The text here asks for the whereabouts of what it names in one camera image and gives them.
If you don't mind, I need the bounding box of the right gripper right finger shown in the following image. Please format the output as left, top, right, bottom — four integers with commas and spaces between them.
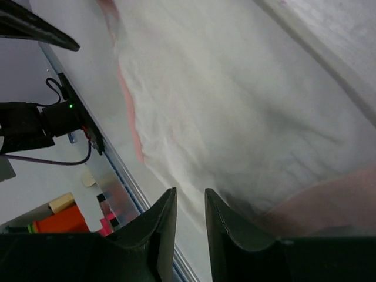
205, 189, 375, 281

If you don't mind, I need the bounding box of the orange box below table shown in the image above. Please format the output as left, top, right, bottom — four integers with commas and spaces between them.
31, 206, 89, 233

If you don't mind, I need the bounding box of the white pink-trimmed underwear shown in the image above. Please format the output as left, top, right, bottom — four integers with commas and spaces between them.
100, 1, 375, 236

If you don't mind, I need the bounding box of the aluminium mounting rail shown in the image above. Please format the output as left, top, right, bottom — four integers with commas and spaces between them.
39, 43, 200, 281

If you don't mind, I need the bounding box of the pink object below table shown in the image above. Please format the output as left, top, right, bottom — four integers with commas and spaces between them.
98, 214, 120, 237

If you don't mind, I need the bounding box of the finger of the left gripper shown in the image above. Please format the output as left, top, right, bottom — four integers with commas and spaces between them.
1, 1, 80, 52

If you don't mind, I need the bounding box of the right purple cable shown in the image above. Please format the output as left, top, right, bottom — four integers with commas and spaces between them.
5, 140, 92, 167

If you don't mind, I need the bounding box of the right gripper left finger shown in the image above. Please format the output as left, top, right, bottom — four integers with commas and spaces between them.
1, 188, 177, 281

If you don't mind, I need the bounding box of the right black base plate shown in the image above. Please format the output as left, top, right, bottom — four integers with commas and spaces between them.
58, 72, 105, 155

